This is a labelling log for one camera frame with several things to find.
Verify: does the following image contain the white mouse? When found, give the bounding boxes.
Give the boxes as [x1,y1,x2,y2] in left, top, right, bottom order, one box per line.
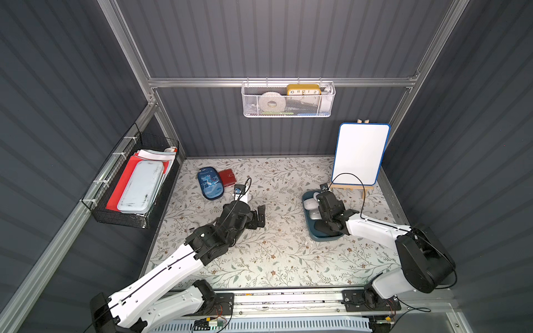
[308,209,322,220]

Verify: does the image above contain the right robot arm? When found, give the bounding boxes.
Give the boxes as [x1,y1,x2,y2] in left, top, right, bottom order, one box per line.
[315,191,457,300]

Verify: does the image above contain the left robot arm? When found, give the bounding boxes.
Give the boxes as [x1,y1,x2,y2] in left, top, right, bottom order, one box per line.
[89,201,266,332]

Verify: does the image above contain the teal plastic storage box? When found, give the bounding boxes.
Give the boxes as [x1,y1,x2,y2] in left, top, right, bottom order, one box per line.
[302,190,343,242]

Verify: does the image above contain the red wallet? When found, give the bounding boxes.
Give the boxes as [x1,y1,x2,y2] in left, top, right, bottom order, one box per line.
[219,169,237,187]

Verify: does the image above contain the white papers in basket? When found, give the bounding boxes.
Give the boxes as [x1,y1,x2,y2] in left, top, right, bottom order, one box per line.
[134,149,176,168]

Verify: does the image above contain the small circuit board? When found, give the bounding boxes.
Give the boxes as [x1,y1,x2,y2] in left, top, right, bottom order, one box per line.
[192,317,226,332]

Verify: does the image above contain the white plastic tray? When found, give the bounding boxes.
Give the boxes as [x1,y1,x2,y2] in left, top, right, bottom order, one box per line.
[117,160,165,215]

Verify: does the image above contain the white tape roll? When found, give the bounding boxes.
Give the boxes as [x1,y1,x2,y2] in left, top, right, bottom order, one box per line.
[258,92,287,113]

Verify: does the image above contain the yellow clock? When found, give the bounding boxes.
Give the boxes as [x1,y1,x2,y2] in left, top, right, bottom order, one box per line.
[287,84,321,96]

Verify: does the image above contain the black left camera cable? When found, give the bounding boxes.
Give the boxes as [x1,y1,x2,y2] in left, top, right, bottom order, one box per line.
[81,176,253,333]

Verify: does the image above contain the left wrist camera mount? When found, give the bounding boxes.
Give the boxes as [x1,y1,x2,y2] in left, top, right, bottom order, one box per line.
[233,184,249,204]

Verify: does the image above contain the white board blue frame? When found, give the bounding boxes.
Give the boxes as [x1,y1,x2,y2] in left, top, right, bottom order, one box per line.
[330,122,391,187]

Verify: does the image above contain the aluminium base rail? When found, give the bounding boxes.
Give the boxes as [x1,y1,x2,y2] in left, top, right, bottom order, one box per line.
[166,286,455,323]

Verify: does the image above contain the white wire wall basket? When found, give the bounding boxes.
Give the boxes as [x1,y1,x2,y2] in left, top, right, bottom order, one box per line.
[241,80,337,118]

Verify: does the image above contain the black wire side basket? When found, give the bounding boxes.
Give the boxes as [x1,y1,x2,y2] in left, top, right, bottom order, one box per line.
[81,126,179,229]

